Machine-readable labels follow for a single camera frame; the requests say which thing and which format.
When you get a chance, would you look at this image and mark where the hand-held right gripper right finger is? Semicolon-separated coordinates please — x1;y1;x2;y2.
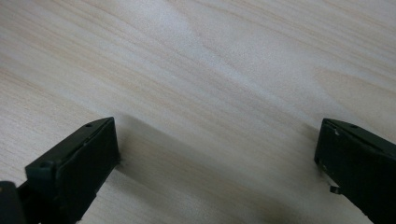
313;118;396;224

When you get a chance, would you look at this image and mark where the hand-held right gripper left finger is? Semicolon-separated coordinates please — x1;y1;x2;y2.
17;116;121;224

